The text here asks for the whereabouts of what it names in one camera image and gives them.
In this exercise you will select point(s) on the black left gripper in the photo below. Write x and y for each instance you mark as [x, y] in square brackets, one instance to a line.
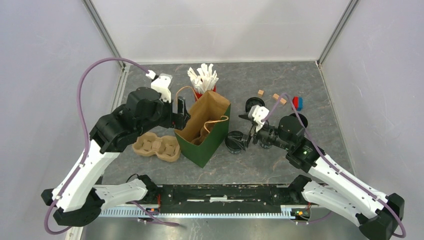
[176, 120]

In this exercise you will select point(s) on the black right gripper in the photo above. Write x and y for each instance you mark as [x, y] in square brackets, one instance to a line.
[246, 138]

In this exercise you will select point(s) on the black coffee cup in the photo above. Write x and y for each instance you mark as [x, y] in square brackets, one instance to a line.
[302, 118]
[235, 150]
[265, 145]

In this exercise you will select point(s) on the green paper bag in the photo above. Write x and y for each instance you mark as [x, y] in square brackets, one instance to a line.
[211, 106]

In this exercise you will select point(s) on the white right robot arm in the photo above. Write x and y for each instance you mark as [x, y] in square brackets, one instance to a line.
[377, 215]

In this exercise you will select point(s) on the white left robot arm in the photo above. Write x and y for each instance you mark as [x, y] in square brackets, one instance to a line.
[76, 202]

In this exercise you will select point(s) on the black coffee lid stack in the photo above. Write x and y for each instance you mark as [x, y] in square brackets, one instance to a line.
[253, 101]

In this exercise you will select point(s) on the red cup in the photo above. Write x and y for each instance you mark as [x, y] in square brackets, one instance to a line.
[199, 95]

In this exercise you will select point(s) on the white wrapped stirrer bundle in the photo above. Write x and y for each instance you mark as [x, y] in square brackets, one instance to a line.
[203, 78]

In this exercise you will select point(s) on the brown cardboard cup carrier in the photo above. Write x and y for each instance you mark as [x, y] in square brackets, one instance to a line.
[165, 147]

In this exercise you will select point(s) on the long wooden block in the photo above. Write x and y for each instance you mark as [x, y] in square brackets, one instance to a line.
[276, 97]

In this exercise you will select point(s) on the red and blue block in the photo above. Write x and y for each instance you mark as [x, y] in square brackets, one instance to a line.
[298, 103]

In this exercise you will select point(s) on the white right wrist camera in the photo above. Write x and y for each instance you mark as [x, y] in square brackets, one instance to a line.
[257, 115]

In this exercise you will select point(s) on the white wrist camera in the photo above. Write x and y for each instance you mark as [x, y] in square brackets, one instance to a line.
[257, 115]
[161, 83]

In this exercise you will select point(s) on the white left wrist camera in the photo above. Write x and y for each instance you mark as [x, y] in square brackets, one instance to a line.
[161, 83]

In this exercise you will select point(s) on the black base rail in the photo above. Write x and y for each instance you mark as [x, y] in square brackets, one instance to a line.
[223, 200]

